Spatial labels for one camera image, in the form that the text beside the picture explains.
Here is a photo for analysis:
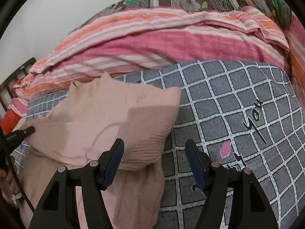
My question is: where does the dark floral patterned quilt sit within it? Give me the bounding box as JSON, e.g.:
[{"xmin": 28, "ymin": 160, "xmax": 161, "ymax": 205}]
[{"xmin": 76, "ymin": 0, "xmax": 293, "ymax": 31}]

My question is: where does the black cable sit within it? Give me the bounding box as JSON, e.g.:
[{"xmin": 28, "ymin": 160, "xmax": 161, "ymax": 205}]
[{"xmin": 0, "ymin": 126, "xmax": 36, "ymax": 214}]

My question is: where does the grey checked duvet cover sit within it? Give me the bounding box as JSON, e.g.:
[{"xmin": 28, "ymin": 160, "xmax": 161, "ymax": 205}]
[{"xmin": 13, "ymin": 61, "xmax": 304, "ymax": 228}]

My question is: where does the pink orange striped blanket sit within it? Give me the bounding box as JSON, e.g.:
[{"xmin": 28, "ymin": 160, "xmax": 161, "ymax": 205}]
[{"xmin": 9, "ymin": 6, "xmax": 304, "ymax": 117}]

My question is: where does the pink knitted sweater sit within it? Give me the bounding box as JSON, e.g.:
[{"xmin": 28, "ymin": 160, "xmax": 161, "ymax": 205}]
[{"xmin": 21, "ymin": 73, "xmax": 181, "ymax": 228}]

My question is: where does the dark wooden bed headboard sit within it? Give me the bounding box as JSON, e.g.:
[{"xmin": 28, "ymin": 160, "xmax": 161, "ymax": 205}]
[{"xmin": 1, "ymin": 57, "xmax": 36, "ymax": 112}]

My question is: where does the person's left hand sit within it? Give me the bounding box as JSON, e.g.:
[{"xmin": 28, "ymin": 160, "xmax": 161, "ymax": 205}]
[{"xmin": 0, "ymin": 169, "xmax": 20, "ymax": 207}]

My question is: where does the red pillow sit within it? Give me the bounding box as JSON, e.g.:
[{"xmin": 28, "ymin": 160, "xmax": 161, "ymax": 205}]
[{"xmin": 1, "ymin": 109, "xmax": 21, "ymax": 135}]

